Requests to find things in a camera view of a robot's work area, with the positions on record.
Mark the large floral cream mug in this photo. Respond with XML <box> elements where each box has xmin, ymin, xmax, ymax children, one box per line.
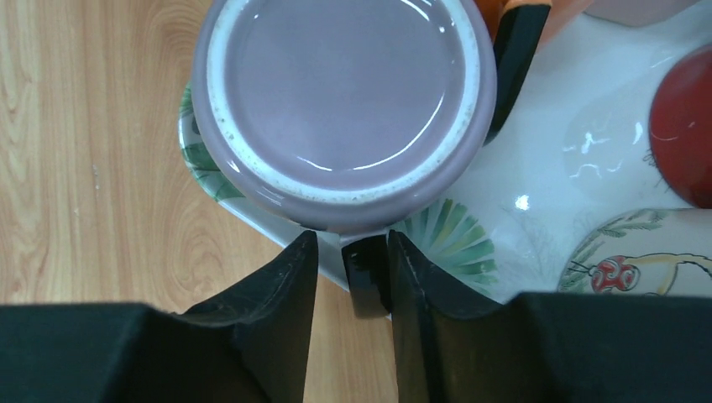
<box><xmin>558</xmin><ymin>208</ymin><xmax>711</xmax><ymax>297</ymax></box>

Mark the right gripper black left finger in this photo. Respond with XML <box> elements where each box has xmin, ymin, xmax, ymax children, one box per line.
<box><xmin>1</xmin><ymin>231</ymin><xmax>318</xmax><ymax>402</ymax></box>

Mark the pink faceted mug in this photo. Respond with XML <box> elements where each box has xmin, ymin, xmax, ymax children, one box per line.
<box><xmin>584</xmin><ymin>0</ymin><xmax>699</xmax><ymax>27</ymax></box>

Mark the red mug black handle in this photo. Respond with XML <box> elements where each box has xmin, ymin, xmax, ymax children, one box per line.
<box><xmin>649</xmin><ymin>44</ymin><xmax>711</xmax><ymax>209</ymax></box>

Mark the orange mug black handle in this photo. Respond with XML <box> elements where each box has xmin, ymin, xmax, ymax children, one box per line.
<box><xmin>474</xmin><ymin>0</ymin><xmax>592</xmax><ymax>144</ymax></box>

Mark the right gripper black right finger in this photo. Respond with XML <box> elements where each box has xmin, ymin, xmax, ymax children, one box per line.
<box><xmin>388</xmin><ymin>231</ymin><xmax>711</xmax><ymax>402</ymax></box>

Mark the floral white serving tray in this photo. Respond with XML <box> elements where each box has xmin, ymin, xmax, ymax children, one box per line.
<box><xmin>180</xmin><ymin>1</ymin><xmax>711</xmax><ymax>302</ymax></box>

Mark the purple mug black handle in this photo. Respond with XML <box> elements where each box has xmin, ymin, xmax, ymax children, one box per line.
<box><xmin>191</xmin><ymin>0</ymin><xmax>498</xmax><ymax>319</ymax></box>

